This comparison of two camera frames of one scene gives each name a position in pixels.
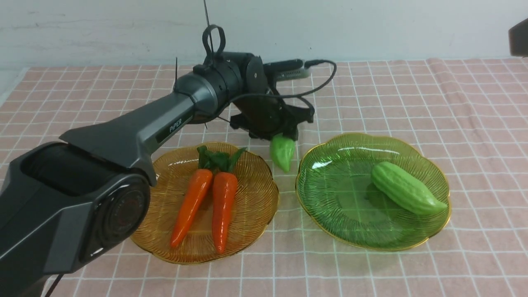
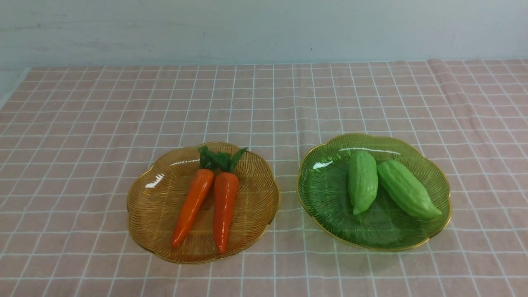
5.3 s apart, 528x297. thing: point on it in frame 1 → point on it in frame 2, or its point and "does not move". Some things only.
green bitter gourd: (283, 150) → (363, 177)
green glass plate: (336, 194) does not move
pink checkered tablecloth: (470, 116) does not move
